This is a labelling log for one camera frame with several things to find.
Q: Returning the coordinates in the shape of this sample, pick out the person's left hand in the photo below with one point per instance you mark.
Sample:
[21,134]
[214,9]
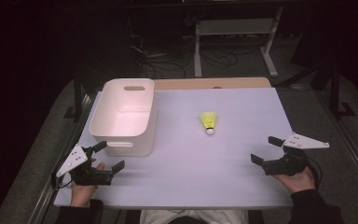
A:
[80,195]

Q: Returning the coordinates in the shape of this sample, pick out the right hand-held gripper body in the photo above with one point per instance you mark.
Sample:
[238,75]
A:
[287,165]

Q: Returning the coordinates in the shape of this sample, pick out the white metal table frame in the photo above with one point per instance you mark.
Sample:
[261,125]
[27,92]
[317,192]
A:
[230,27]

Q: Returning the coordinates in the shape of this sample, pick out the white plastic storage bin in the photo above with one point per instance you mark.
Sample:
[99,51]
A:
[121,109]

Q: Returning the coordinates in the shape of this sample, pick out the yellow shuttlecock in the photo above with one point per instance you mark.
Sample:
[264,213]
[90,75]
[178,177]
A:
[209,119]

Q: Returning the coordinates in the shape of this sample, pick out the black metal stand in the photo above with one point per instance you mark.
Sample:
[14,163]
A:
[78,93]
[334,93]

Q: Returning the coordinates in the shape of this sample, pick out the white table cover sheet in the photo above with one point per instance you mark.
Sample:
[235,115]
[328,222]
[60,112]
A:
[199,171]

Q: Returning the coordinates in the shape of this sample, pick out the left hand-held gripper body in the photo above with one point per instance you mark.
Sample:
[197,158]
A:
[90,178]

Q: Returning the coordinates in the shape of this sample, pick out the person's right hand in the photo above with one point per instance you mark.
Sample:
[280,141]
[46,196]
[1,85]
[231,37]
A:
[298,182]

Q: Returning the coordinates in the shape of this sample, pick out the person's light trousers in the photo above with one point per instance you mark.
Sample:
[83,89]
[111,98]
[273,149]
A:
[155,217]

